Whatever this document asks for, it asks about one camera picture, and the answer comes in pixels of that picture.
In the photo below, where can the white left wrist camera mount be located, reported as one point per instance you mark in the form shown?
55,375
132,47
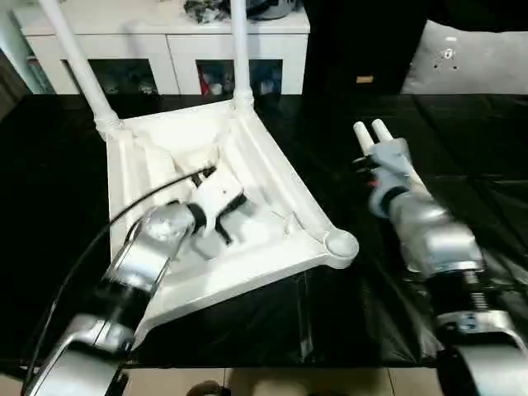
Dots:
218,194

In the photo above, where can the white plastic table top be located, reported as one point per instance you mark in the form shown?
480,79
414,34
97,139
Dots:
268,173

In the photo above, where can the red packet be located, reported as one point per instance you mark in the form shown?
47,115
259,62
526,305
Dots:
204,84

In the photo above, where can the black work mat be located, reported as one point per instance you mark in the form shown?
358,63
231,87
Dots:
330,309

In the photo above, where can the dark robot foot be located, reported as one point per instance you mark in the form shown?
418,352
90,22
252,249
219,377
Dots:
206,388

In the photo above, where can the black cabinet with gold label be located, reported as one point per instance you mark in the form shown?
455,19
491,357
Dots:
354,49

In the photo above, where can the grey cushion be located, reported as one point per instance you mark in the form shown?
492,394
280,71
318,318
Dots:
474,62

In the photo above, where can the small white jar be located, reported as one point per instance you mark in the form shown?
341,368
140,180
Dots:
215,88
268,86

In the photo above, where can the white plastic table leg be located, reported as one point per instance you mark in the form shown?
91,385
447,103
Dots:
362,134
78,62
381,130
241,49

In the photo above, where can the white sideboard cabinet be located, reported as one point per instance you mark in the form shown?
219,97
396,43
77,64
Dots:
144,41

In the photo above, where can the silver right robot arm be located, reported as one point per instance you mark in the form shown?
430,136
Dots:
441,243

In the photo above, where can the grey curtain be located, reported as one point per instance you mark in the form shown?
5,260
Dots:
10,86

